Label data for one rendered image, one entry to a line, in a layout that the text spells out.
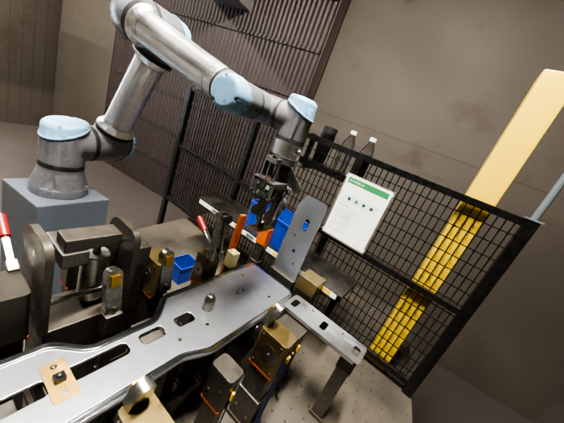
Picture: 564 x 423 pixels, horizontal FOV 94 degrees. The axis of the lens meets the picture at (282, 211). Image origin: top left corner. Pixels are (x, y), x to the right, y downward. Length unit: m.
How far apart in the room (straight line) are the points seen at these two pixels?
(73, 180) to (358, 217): 1.06
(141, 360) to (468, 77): 2.77
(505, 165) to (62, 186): 1.46
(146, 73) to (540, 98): 1.25
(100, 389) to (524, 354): 3.09
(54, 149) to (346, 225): 1.08
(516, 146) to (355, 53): 1.99
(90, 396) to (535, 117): 1.39
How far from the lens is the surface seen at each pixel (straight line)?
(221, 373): 0.72
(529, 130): 1.23
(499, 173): 1.20
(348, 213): 1.23
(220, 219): 0.87
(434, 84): 2.78
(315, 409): 1.12
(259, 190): 0.68
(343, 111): 2.80
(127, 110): 1.02
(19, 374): 0.71
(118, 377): 0.68
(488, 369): 3.31
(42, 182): 1.05
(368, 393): 1.33
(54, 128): 1.00
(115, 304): 0.79
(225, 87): 0.58
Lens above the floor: 1.55
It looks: 18 degrees down
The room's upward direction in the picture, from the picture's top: 22 degrees clockwise
